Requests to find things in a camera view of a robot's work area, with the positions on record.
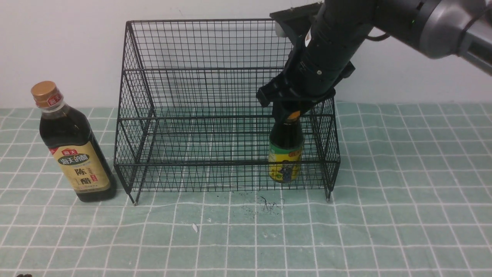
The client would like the dark vinegar bottle tan label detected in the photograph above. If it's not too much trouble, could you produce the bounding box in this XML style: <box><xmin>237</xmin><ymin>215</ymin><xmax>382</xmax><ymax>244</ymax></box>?
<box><xmin>30</xmin><ymin>81</ymin><xmax>117</xmax><ymax>203</ymax></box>

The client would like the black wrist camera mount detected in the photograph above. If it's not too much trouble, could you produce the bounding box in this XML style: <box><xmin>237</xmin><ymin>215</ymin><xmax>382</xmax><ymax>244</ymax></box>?
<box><xmin>269</xmin><ymin>2</ymin><xmax>323</xmax><ymax>45</ymax></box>

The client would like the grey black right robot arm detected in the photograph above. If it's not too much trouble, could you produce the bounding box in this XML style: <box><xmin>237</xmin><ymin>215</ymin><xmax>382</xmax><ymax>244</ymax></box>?
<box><xmin>256</xmin><ymin>0</ymin><xmax>492</xmax><ymax>123</ymax></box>

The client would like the small yellow-label seasoning bottle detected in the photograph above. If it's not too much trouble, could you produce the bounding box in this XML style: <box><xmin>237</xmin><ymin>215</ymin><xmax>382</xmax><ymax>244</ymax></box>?
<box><xmin>268</xmin><ymin>112</ymin><xmax>304</xmax><ymax>184</ymax></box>

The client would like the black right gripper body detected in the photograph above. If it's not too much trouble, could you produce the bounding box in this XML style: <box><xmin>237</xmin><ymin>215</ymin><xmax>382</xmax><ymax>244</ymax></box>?
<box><xmin>256</xmin><ymin>24</ymin><xmax>355</xmax><ymax>120</ymax></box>

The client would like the green checkered tablecloth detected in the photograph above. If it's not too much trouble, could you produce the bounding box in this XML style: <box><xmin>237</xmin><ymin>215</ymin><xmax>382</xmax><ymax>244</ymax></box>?
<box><xmin>1</xmin><ymin>102</ymin><xmax>491</xmax><ymax>277</ymax></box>

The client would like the black wire mesh shelf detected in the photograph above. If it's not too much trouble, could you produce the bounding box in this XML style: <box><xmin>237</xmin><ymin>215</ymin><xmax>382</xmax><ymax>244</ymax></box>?
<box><xmin>114</xmin><ymin>19</ymin><xmax>340</xmax><ymax>204</ymax></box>

